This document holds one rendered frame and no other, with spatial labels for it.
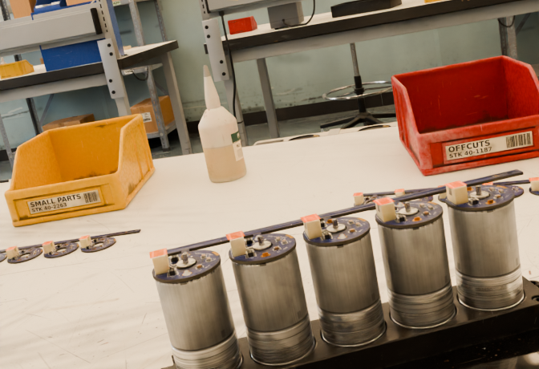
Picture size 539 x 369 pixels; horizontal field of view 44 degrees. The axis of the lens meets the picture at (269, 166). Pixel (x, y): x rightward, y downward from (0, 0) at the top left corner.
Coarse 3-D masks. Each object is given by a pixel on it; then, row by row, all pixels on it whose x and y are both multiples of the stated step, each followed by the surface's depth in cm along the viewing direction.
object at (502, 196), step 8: (472, 192) 26; (488, 192) 25; (496, 192) 25; (504, 192) 25; (512, 192) 25; (448, 200) 25; (472, 200) 24; (480, 200) 25; (488, 200) 25; (496, 200) 24; (504, 200) 24; (512, 200) 24; (456, 208) 25; (464, 208) 24; (472, 208) 24; (480, 208) 24; (488, 208) 24
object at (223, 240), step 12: (468, 180) 27; (480, 180) 27; (492, 180) 27; (420, 192) 27; (432, 192) 27; (444, 192) 27; (372, 204) 27; (324, 216) 26; (336, 216) 26; (264, 228) 26; (276, 228) 26; (288, 228) 26; (216, 240) 26; (168, 252) 26; (180, 252) 26
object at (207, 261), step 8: (176, 256) 25; (192, 256) 25; (200, 256) 25; (208, 256) 24; (216, 256) 24; (200, 264) 24; (208, 264) 24; (216, 264) 24; (152, 272) 24; (168, 272) 23; (176, 272) 23; (192, 272) 23; (200, 272) 23; (208, 272) 23; (160, 280) 23; (168, 280) 23; (176, 280) 23; (184, 280) 23
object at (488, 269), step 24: (456, 216) 25; (480, 216) 24; (504, 216) 24; (456, 240) 25; (480, 240) 24; (504, 240) 24; (456, 264) 26; (480, 264) 25; (504, 264) 25; (480, 288) 25; (504, 288) 25
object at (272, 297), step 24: (240, 264) 24; (264, 264) 23; (288, 264) 24; (240, 288) 24; (264, 288) 23; (288, 288) 24; (264, 312) 24; (288, 312) 24; (264, 336) 24; (288, 336) 24; (312, 336) 25; (264, 360) 24; (288, 360) 24
